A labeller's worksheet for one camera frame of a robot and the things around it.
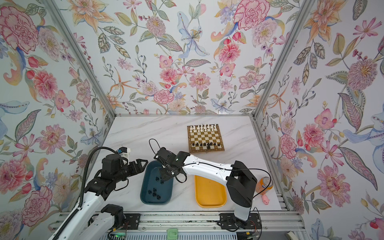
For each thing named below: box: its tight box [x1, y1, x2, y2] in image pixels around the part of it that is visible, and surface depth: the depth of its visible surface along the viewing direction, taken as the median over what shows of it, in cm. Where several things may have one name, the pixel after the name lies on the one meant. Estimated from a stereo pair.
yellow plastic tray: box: [194, 175, 227, 208], surface depth 85 cm
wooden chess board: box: [187, 123, 225, 154], surface depth 109 cm
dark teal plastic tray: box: [140, 160, 174, 205], surface depth 85 cm
